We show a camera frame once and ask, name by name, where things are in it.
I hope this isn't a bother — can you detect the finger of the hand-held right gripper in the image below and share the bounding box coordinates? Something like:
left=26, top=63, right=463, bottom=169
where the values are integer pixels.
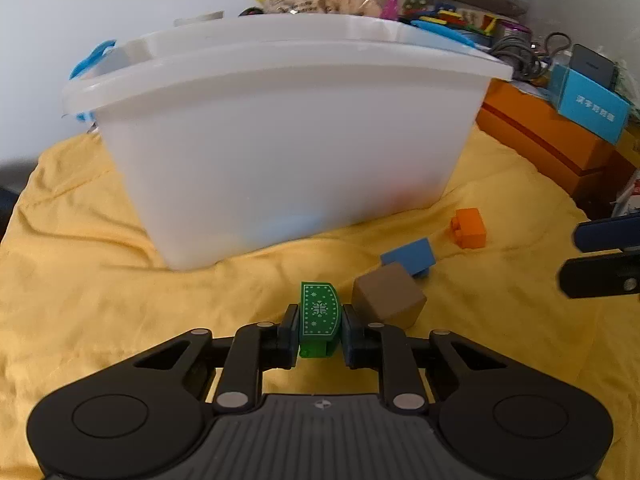
left=572, top=211, right=640, bottom=252
left=558, top=249, right=640, bottom=299

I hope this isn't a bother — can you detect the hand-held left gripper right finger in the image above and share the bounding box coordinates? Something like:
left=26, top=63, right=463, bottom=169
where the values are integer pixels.
left=341, top=304, right=507, bottom=412

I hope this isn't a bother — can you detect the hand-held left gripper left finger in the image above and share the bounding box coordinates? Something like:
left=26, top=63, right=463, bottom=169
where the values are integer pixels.
left=131, top=304, right=302, bottom=409

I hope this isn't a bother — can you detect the green patterned block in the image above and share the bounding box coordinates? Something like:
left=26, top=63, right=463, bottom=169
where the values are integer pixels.
left=298, top=281, right=344, bottom=360

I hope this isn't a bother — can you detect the translucent plastic storage box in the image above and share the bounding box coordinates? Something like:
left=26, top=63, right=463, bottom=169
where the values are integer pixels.
left=60, top=12, right=515, bottom=272

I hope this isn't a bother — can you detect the wooden cube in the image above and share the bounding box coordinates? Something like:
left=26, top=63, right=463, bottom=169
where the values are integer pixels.
left=351, top=262, right=429, bottom=331

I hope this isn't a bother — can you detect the blue block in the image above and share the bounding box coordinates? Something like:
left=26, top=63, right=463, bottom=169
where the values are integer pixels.
left=379, top=237, right=436, bottom=279

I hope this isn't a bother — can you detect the orange box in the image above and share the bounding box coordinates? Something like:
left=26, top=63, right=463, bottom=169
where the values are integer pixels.
left=474, top=79, right=632, bottom=207

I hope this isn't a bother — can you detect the light blue box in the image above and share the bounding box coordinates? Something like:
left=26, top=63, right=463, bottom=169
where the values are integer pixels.
left=547, top=64, right=632, bottom=144

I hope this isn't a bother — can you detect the orange block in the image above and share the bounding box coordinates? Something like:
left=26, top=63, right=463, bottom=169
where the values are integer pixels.
left=448, top=208, right=488, bottom=250

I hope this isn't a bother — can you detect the yellow cloth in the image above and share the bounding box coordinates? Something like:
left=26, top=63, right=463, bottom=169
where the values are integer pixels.
left=0, top=124, right=640, bottom=480

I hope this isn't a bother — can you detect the pile of colourful toy blocks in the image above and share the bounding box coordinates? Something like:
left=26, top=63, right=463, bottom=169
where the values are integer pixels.
left=400, top=0, right=502, bottom=37

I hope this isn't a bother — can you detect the grey cable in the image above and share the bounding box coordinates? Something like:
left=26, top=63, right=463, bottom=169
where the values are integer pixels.
left=492, top=32, right=574, bottom=81

